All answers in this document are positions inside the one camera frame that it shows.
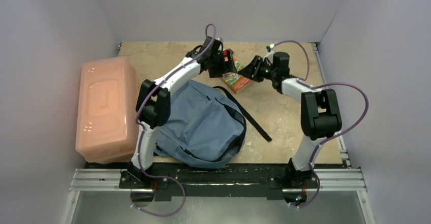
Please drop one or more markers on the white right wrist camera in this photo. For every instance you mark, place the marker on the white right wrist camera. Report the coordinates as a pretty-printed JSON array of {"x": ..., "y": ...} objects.
[{"x": 270, "y": 51}]

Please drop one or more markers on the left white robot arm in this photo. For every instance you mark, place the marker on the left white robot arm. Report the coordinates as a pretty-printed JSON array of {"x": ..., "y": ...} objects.
[{"x": 154, "y": 100}]

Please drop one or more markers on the aluminium frame rail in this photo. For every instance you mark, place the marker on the aluminium frame rail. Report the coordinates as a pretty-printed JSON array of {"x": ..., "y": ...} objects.
[{"x": 336, "y": 180}]

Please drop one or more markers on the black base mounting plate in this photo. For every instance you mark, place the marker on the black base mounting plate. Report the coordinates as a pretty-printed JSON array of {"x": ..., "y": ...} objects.
[{"x": 233, "y": 180}]

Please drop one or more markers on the orange green picture book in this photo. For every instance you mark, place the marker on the orange green picture book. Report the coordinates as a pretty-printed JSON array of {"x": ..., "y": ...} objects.
[{"x": 235, "y": 82}]

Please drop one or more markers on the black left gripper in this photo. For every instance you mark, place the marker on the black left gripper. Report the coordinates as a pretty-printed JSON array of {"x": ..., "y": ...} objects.
[{"x": 218, "y": 73}]

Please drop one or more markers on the pink plastic storage bin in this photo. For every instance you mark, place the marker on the pink plastic storage bin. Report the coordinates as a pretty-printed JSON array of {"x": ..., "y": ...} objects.
[{"x": 106, "y": 131}]

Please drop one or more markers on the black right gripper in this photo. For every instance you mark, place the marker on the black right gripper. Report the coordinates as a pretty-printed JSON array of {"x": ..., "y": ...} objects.
[{"x": 257, "y": 71}]

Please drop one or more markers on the red utility knife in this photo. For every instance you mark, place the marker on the red utility knife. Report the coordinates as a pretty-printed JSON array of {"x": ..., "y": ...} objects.
[{"x": 229, "y": 62}]

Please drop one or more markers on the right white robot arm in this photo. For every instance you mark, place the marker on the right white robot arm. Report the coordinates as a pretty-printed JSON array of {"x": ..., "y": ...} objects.
[{"x": 320, "y": 116}]

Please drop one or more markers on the blue student backpack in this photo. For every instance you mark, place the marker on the blue student backpack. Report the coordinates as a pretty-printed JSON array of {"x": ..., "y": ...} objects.
[{"x": 206, "y": 128}]

